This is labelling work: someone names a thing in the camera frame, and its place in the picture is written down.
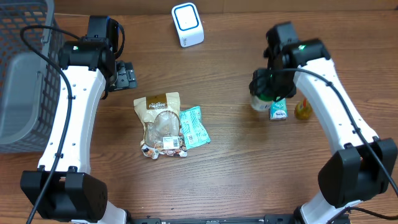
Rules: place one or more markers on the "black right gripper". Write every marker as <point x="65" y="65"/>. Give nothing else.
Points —
<point x="261" y="83"/>

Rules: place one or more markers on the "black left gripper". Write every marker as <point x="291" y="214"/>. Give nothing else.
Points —
<point x="127" y="78"/>

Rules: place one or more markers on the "green tissue canister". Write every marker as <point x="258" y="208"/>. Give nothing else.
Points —
<point x="261" y="102"/>

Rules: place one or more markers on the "teal tissue pack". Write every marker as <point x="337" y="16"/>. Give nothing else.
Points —
<point x="278" y="110"/>

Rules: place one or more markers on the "yellow dish soap bottle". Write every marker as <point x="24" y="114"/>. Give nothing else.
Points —
<point x="303" y="110"/>

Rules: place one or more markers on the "brown snack pouch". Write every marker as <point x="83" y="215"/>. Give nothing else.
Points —
<point x="160" y="117"/>

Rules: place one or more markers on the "teal snack packet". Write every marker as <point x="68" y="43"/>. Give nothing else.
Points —
<point x="193" y="130"/>

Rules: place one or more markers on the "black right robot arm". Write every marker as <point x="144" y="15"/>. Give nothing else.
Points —
<point x="361" y="163"/>

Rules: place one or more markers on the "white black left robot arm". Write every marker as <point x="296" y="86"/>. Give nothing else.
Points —
<point x="62" y="187"/>

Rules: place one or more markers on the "white barcode scanner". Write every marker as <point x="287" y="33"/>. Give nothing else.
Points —
<point x="188" y="24"/>

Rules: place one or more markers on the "grey plastic mesh basket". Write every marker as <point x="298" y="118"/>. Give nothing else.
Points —
<point x="30" y="87"/>

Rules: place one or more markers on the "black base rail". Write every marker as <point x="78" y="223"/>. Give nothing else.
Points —
<point x="267" y="219"/>

